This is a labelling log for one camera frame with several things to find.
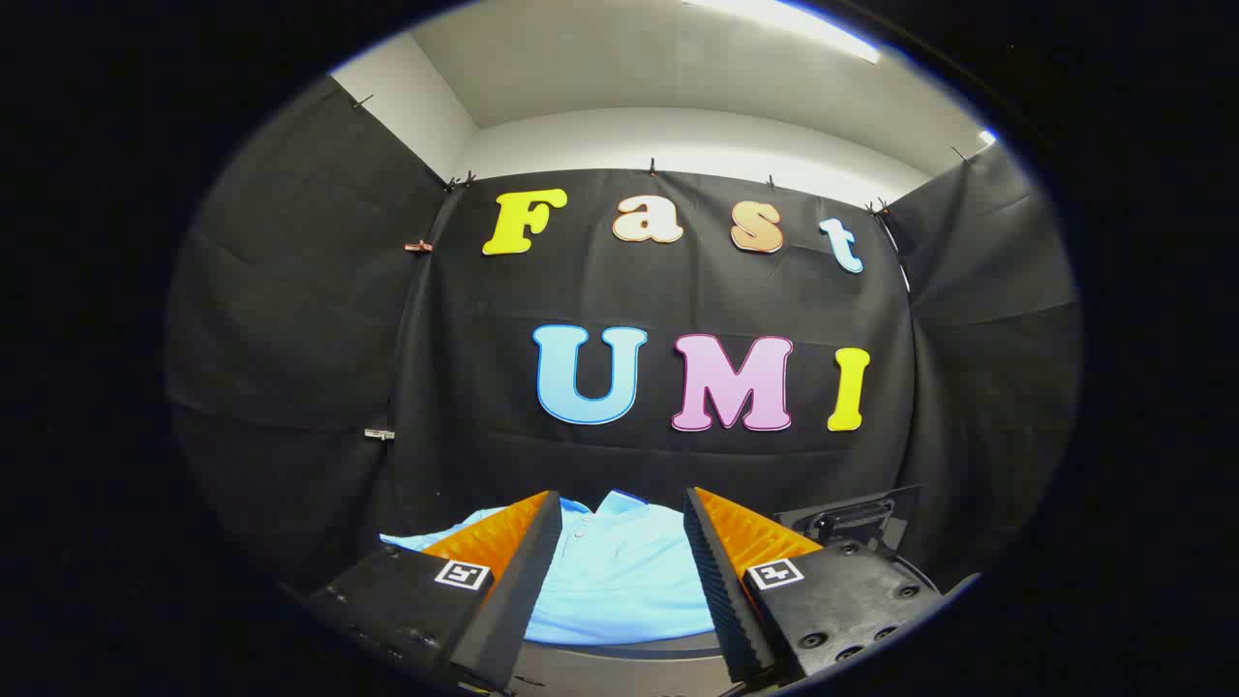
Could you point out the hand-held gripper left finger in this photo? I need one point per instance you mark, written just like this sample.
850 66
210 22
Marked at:
523 590

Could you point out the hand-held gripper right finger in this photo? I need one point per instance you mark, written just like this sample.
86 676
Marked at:
716 581

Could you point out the light blue polo shirt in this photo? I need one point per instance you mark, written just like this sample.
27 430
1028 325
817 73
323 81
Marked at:
619 581

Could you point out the black backdrop cloth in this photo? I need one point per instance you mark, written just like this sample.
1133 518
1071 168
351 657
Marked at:
484 310

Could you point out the orange spring clip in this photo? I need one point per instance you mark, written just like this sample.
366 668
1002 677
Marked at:
418 247

